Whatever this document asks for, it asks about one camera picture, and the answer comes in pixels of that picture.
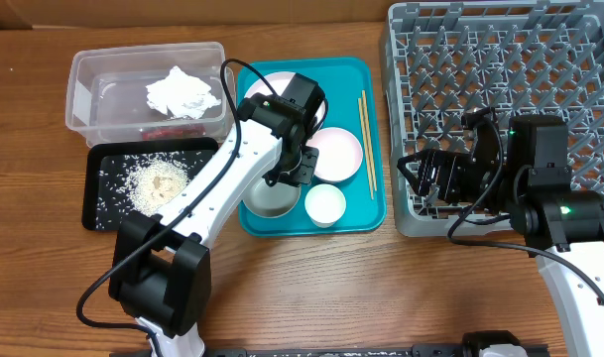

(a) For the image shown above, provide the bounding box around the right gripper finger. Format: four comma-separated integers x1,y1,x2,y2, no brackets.
397,149,460,181
408,171,437,196

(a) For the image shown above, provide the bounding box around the grey bowl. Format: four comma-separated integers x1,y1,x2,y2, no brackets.
242,178,302,218

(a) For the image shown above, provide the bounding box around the white bowl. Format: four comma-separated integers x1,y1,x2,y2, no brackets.
307,127,363,183

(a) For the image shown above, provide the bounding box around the small white cup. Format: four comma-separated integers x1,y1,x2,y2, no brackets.
304,183,347,228

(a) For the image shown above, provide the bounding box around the wooden chopstick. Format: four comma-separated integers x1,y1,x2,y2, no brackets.
357,98,375,200
361,89,378,191

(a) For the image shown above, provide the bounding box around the white napkin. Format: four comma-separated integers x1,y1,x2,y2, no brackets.
146,65,221,120

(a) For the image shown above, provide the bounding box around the red snack wrapper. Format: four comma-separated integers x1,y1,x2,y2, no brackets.
141,126,206,141

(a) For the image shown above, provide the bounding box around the white rice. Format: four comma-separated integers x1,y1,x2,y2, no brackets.
94,150,213,231

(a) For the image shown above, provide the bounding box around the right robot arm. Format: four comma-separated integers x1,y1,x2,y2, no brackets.
397,109,604,356

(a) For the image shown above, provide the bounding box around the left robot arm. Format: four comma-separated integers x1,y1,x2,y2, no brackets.
108,73,325,356

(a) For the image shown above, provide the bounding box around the large white plate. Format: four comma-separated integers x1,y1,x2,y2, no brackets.
244,70,328,130

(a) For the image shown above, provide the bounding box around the teal serving tray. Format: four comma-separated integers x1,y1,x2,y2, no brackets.
238,58,387,237

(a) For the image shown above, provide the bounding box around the grey dish rack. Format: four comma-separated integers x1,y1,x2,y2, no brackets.
381,1,604,237

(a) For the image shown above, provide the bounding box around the clear plastic bin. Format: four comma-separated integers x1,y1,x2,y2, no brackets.
65,42,233,147

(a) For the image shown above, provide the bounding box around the black tray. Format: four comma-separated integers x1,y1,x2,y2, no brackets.
81,138,218,231

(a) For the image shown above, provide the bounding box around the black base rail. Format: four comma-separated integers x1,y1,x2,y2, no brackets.
107,329,550,357

